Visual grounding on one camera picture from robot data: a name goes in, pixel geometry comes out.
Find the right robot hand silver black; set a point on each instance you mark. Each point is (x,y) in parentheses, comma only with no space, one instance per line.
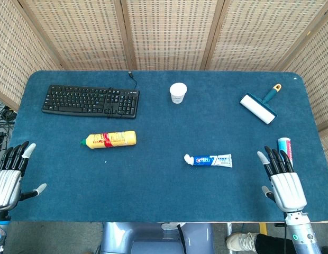
(288,188)

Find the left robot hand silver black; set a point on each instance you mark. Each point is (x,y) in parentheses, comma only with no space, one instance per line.
(6,185)

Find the blue white toothpaste tube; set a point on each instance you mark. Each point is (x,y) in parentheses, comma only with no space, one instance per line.
(209,160)

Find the left robot arm grey-blue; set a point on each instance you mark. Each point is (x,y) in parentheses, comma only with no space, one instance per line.
(0,232)

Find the right robot arm grey-blue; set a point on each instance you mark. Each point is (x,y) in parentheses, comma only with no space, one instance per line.
(304,238)

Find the yellow bottle green cap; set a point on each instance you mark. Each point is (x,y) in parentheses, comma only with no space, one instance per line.
(113,139)

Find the pink white blue tube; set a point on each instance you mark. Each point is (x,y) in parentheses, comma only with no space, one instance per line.
(284,144)

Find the person leg black trousers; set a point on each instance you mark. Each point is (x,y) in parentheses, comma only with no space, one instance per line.
(272,244)

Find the white sneaker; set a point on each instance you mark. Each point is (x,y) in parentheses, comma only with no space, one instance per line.
(240,242)

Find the teal lint roller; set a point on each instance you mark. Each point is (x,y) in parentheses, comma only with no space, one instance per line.
(258,108)

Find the black computer keyboard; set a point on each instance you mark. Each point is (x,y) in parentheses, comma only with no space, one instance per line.
(79,100)

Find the blue table cover cloth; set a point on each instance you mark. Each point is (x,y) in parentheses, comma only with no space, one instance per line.
(153,190)

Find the white paper cup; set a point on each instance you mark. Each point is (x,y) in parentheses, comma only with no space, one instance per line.
(177,92)

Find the grey-blue robot torso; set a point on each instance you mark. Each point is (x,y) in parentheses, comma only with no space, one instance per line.
(142,238)

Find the woven bamboo folding screen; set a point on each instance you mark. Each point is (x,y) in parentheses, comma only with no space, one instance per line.
(169,31)

